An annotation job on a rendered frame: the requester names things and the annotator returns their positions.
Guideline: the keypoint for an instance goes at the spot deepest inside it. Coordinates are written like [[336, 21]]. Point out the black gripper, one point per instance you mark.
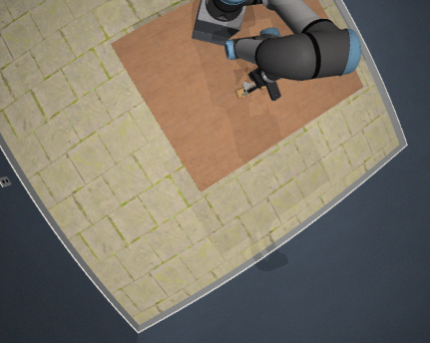
[[256, 77]]

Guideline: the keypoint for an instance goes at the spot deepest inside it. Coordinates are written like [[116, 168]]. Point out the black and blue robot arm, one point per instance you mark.
[[322, 51]]

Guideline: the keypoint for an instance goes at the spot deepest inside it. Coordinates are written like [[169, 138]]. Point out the tan shallow rectangular tray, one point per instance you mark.
[[239, 92]]

